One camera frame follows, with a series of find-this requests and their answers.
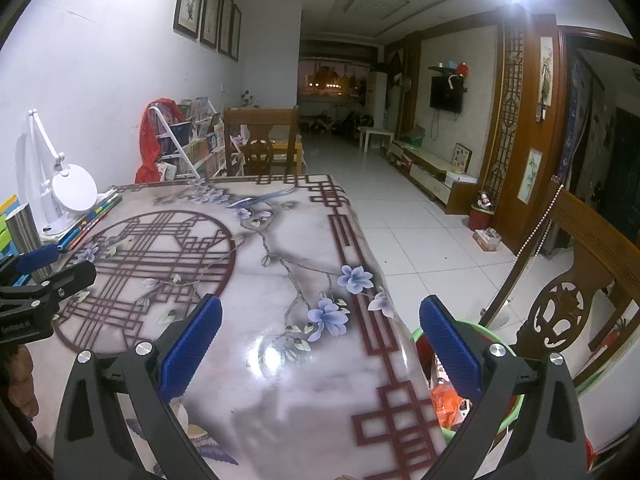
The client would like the orange snack bag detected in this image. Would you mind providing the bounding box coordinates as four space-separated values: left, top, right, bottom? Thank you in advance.
431 382 472 430

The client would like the red green trash bin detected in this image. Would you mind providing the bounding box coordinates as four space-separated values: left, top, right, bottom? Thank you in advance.
412 321 524 443

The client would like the person's left hand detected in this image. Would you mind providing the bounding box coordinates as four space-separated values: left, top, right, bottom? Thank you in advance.
3 344 39 419

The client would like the steel tumbler cup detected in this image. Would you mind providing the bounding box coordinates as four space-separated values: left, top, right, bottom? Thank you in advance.
6 204 53 283

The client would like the white desk lamp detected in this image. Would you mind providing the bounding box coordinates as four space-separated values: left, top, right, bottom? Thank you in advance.
27 108 99 240

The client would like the stack of colourful books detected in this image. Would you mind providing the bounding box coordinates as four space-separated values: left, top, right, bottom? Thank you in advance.
41 188 120 252

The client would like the carved wooden chair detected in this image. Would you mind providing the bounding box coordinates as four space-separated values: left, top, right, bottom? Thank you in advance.
480 177 639 392

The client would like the red cloth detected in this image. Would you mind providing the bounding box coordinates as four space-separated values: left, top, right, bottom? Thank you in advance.
134 98 184 184

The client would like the cardboard tissue box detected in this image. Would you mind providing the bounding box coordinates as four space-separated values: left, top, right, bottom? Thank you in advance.
472 228 501 252

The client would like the white magazine rack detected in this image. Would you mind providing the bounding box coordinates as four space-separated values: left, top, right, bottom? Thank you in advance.
150 96 226 181

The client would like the low tv cabinet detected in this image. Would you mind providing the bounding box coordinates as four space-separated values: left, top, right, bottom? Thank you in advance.
387 141 480 214

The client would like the far wooden chair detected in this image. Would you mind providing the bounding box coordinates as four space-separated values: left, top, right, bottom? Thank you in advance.
222 107 303 177

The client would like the framed picture on cabinet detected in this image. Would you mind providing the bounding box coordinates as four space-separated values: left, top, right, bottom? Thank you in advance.
451 143 472 174

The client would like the small white side table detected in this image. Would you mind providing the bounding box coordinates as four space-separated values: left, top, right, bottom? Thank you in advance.
358 127 394 154

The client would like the white bead necklace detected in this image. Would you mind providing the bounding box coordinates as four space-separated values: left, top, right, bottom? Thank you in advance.
514 174 565 261

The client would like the wall mounted television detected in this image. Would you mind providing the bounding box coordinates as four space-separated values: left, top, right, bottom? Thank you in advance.
430 75 464 114

